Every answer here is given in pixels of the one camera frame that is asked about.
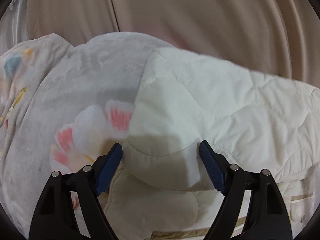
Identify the cream quilted jacket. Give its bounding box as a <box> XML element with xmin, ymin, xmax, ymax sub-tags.
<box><xmin>105</xmin><ymin>48</ymin><xmax>319</xmax><ymax>239</ymax></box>

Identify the grey floral fleece blanket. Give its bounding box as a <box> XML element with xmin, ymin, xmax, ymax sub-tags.
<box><xmin>1</xmin><ymin>33</ymin><xmax>169</xmax><ymax>237</ymax></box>

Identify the beige curtain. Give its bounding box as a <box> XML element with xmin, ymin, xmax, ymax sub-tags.
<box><xmin>27</xmin><ymin>0</ymin><xmax>319</xmax><ymax>87</ymax></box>

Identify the white sheer curtain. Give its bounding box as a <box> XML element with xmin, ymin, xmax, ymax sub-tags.
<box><xmin>1</xmin><ymin>0</ymin><xmax>29</xmax><ymax>55</ymax></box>

